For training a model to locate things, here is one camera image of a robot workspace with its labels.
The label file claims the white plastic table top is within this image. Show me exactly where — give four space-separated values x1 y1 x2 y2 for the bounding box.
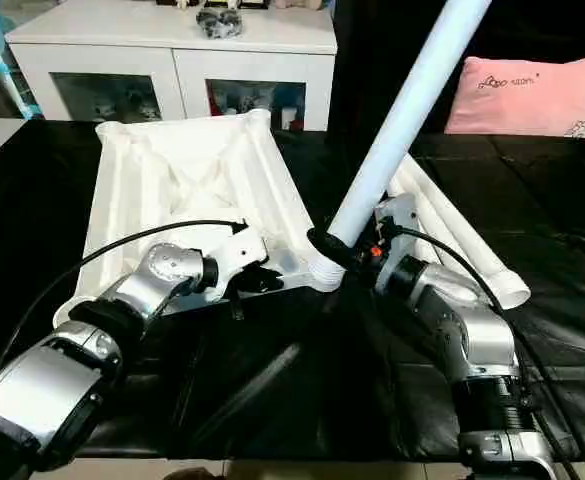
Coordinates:
52 108 349 327

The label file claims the white plastic table leg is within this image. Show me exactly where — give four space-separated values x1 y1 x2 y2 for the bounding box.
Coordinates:
384 178 418 236
312 0 493 293
392 168 479 277
404 153 533 311

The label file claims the black work mat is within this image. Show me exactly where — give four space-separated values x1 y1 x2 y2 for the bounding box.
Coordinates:
0 118 585 463

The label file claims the black furniture with yellow label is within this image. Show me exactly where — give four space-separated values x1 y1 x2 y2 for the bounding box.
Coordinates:
330 0 585 136

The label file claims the pink pillow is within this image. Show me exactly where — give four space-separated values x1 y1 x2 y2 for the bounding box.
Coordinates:
444 53 585 138

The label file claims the white cabinet with glass doors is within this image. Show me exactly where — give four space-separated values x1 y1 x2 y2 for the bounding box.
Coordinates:
5 0 338 132

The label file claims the dark ornament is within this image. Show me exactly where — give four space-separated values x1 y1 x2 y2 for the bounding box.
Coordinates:
197 8 245 39

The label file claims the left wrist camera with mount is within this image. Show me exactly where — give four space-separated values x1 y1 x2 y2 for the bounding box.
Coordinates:
207 228 271 297

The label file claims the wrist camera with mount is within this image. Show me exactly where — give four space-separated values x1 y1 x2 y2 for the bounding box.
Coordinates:
372 195 419 263
207 228 271 297

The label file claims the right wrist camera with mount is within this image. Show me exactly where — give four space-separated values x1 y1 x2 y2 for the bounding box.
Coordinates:
372 195 419 263

